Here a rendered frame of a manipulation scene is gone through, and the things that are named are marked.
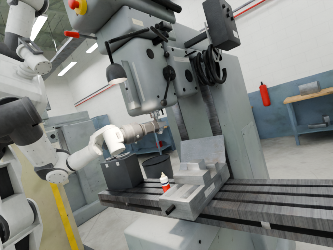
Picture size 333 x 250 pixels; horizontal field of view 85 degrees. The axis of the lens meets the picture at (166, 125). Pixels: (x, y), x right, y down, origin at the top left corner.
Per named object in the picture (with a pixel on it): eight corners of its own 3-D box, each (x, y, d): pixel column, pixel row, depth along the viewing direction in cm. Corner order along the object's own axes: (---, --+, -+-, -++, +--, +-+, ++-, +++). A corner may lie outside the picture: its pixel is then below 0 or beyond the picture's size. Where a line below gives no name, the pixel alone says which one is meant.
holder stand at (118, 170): (133, 188, 109) (123, 156, 108) (107, 190, 120) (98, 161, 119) (144, 179, 120) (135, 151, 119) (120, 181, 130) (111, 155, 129)
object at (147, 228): (193, 281, 62) (183, 249, 61) (129, 254, 84) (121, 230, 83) (235, 201, 101) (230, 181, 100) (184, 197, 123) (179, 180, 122)
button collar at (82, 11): (83, 8, 66) (79, -9, 65) (76, 17, 69) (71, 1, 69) (88, 9, 67) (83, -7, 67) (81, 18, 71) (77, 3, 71)
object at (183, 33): (168, 52, 88) (157, 11, 87) (138, 70, 102) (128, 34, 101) (224, 61, 150) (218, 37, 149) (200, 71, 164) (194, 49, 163)
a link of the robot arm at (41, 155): (40, 188, 74) (8, 153, 59) (46, 163, 83) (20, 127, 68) (70, 180, 76) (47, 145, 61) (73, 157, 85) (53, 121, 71)
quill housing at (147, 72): (157, 108, 75) (135, 32, 73) (126, 118, 88) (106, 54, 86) (181, 102, 90) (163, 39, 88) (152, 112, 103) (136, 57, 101)
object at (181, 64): (183, 95, 88) (168, 43, 87) (148, 107, 104) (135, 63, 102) (200, 93, 103) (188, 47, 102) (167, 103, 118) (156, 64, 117)
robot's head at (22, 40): (27, 70, 68) (29, 52, 64) (14, 55, 69) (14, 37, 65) (45, 68, 73) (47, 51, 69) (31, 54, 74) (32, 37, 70)
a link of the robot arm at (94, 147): (109, 122, 75) (83, 138, 76) (118, 141, 72) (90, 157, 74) (117, 125, 81) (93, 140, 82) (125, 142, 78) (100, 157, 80)
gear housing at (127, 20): (131, 28, 69) (124, 2, 69) (98, 55, 85) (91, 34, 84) (178, 40, 95) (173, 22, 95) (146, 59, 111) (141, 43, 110)
